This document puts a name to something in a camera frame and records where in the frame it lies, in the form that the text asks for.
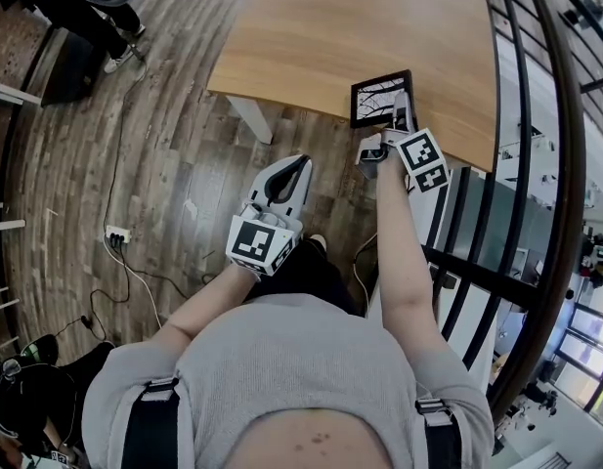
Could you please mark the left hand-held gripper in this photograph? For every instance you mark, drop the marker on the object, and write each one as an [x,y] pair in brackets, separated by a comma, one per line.
[252,242]

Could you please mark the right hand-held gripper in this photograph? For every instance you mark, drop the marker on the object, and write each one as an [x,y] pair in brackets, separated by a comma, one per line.
[420,157]

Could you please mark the dark wooden picture frame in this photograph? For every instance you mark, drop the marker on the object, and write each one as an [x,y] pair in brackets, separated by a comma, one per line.
[374,100]

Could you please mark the person's left forearm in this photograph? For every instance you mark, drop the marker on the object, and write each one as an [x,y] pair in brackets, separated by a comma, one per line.
[213,301]

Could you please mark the person's right forearm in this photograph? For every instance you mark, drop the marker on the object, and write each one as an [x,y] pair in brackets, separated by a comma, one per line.
[403,262]

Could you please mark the person's right shoe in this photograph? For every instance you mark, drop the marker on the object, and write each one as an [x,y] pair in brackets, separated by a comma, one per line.
[317,241]

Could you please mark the person's black trousers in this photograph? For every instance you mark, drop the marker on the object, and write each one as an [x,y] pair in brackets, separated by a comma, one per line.
[315,276]

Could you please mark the white floor scrap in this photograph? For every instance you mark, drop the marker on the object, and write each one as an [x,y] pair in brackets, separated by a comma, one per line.
[190,206]

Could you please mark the person's grey sweater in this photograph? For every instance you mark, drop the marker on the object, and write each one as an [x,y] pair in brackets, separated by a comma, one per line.
[291,359]

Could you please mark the white power strip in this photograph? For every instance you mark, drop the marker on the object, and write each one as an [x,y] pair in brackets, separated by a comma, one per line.
[117,235]

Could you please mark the black railing with brown handrail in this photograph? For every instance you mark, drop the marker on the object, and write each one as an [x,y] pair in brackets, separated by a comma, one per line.
[572,164]

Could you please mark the cluttered desk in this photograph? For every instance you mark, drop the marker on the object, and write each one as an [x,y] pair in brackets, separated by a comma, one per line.
[599,262]

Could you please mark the white shelf bar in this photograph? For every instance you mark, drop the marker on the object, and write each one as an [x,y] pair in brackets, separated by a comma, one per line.
[5,224]

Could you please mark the white metal rack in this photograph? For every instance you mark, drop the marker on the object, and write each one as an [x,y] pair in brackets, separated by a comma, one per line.
[0,306]

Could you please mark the glass window panels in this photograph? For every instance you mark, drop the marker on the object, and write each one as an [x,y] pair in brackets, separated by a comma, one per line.
[587,354]

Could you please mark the white metal bracket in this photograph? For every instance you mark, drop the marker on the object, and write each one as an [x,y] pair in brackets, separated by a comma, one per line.
[15,95]

